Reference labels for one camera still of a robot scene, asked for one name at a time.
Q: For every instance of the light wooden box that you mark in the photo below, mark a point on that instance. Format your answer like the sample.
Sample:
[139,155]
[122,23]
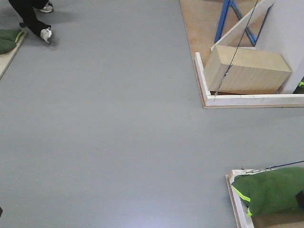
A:
[245,71]

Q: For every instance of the white sneaker near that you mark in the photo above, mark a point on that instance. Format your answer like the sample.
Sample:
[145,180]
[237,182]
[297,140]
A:
[46,35]

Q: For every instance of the white sneaker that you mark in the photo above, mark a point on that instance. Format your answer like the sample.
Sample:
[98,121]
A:
[48,8]
[46,35]

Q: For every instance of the green sandbag lower right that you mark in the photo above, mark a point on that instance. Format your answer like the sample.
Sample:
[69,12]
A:
[270,191]

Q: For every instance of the white sneaker far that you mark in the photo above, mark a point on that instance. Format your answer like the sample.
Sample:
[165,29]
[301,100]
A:
[48,8]

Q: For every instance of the white diagonal brace plank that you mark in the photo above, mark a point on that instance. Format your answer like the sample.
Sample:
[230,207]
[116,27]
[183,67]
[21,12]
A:
[261,7]

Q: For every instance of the plywood base board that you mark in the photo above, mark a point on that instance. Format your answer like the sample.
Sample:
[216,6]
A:
[6,59]

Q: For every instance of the green sandbag lower left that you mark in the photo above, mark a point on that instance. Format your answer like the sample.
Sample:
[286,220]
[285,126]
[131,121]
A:
[6,46]

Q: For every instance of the green sandbag upper left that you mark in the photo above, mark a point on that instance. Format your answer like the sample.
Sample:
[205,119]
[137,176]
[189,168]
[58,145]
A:
[11,34]

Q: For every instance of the person's black trouser legs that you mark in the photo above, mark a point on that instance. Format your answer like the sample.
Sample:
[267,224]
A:
[25,9]

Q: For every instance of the black robot part right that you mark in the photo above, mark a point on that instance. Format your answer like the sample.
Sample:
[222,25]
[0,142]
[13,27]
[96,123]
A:
[300,199]

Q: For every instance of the white L-shaped base frame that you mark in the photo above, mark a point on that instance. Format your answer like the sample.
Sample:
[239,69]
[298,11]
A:
[241,101]

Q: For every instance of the blue metal frame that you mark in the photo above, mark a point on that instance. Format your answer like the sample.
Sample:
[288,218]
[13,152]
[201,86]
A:
[232,12]

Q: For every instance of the white frame lower right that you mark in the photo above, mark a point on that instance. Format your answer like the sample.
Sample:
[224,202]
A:
[239,208]

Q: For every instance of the green sandbag behind wall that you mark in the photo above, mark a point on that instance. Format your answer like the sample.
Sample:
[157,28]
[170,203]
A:
[300,88]

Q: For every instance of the white wall panel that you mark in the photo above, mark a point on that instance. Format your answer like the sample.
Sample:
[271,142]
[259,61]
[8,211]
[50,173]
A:
[283,32]

